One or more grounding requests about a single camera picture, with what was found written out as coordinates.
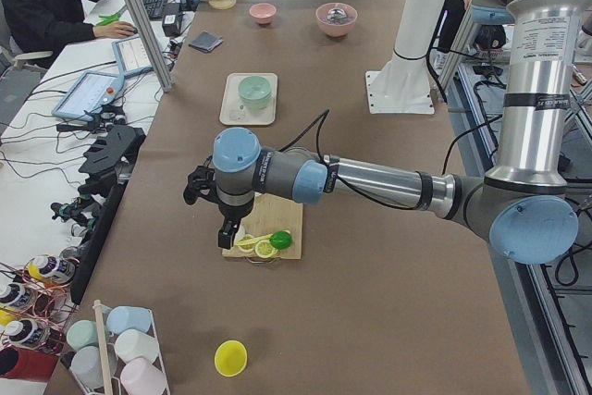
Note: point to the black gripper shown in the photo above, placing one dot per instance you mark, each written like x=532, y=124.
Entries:
x=232, y=213

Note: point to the small pink bowl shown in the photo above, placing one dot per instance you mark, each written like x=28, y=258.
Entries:
x=263, y=13

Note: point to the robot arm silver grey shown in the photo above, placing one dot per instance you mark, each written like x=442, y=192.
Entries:
x=518, y=207

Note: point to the large pink bowl with ice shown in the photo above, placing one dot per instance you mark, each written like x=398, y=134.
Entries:
x=335, y=30

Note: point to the lemon slice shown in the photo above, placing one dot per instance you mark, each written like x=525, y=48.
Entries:
x=246, y=244
x=265, y=250

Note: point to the yellow plastic knife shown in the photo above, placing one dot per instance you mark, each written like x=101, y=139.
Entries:
x=265, y=237

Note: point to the bamboo cutting board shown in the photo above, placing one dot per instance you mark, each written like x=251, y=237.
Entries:
x=270, y=214

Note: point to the green lime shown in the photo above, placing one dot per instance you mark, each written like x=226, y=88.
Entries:
x=281, y=239

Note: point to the yellow plastic cup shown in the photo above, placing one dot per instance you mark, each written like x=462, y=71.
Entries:
x=231, y=358

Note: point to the light blue cup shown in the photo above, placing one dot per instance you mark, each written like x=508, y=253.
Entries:
x=122, y=318

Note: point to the black tool holder stand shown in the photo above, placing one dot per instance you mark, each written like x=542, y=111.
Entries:
x=108, y=163

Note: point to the white cup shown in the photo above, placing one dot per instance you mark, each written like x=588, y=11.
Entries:
x=132, y=344

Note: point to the cream rabbit tray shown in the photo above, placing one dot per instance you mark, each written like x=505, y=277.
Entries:
x=234, y=113

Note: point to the stacked green bowls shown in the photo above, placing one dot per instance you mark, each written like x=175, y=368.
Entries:
x=255, y=92

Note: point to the pink cup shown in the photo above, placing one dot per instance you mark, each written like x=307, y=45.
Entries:
x=141, y=377

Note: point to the yellow paint bottle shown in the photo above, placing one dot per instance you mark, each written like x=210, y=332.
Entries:
x=56, y=270

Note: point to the mint green cup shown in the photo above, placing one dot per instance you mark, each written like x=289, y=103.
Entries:
x=81, y=334

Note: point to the grey cup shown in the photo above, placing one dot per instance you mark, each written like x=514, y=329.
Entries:
x=86, y=366

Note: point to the grey folded cloth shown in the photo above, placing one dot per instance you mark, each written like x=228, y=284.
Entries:
x=206, y=42

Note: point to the teach pendant tablet near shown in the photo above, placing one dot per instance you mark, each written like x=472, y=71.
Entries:
x=88, y=95

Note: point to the teach pendant tablet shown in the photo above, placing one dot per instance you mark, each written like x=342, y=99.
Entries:
x=131, y=57
x=88, y=95

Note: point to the teach pendant tablet far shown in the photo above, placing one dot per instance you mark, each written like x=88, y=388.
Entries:
x=131, y=57

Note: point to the white paint bottle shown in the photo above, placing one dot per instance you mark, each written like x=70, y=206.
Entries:
x=27, y=333

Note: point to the black power adapter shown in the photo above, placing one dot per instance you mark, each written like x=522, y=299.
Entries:
x=172, y=19

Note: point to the red cup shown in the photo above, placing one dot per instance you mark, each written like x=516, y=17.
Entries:
x=27, y=365

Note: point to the person in black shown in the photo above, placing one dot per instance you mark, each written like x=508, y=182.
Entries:
x=51, y=25

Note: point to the wire cup rack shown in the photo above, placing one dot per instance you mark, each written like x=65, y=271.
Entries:
x=111, y=364

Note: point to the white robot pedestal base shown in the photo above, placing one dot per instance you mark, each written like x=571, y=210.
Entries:
x=402, y=86

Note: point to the aluminium frame post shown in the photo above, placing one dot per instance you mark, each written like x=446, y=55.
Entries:
x=150, y=43

